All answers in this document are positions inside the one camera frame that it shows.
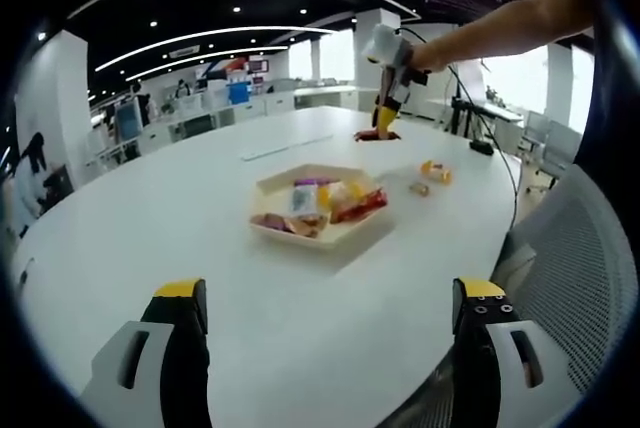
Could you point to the black tripod stand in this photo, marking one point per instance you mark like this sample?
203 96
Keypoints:
460 115

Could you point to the white mesh office chair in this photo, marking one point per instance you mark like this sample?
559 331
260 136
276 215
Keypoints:
565 248

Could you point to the small tan food packet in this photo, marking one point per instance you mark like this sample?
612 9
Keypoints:
420 189

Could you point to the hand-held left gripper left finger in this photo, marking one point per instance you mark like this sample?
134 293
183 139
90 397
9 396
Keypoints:
175 348

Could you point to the red food packet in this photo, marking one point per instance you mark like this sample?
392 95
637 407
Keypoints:
362 207
367 136

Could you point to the clear grey food packet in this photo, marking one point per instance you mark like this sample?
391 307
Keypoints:
302 199

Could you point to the small black box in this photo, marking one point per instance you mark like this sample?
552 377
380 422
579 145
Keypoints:
482 147

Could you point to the yellow food packet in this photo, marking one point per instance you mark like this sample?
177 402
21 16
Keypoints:
345 193

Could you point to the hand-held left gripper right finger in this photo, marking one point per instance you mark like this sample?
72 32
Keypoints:
470 358

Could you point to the black cabinet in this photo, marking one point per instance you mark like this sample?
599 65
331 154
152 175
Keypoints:
61 184

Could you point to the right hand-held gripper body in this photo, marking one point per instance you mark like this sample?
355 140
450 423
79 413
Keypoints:
389 44

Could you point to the teal display machine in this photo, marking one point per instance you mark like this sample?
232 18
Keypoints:
128 117

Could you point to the long white counter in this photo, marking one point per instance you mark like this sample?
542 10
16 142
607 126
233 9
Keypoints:
280 103

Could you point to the beige hexagonal container tray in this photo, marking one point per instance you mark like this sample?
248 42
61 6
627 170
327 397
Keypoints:
277 190

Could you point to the bright purple food packet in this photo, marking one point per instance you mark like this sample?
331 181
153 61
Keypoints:
312 181

